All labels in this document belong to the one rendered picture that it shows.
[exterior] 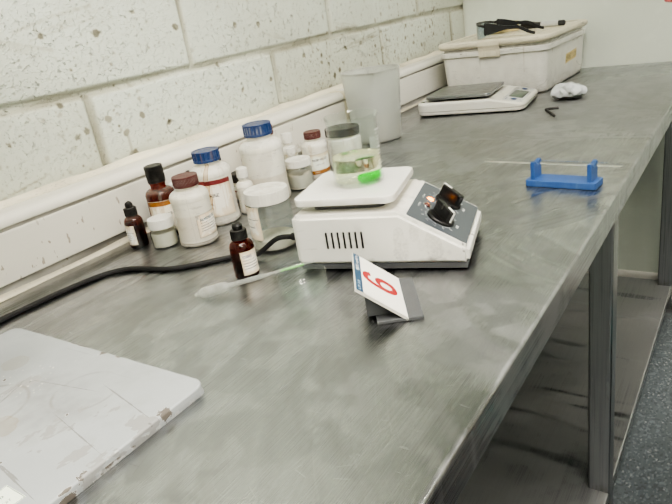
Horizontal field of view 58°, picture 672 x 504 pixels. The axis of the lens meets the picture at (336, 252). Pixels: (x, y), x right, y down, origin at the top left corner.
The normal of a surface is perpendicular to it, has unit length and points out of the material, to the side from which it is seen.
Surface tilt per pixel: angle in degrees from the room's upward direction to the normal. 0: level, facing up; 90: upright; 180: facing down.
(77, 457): 0
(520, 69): 93
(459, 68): 93
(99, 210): 90
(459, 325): 0
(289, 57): 90
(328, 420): 0
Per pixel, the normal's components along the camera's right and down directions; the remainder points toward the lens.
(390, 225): -0.30, 0.40
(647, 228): -0.54, 0.39
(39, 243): 0.83, 0.09
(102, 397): -0.15, -0.92
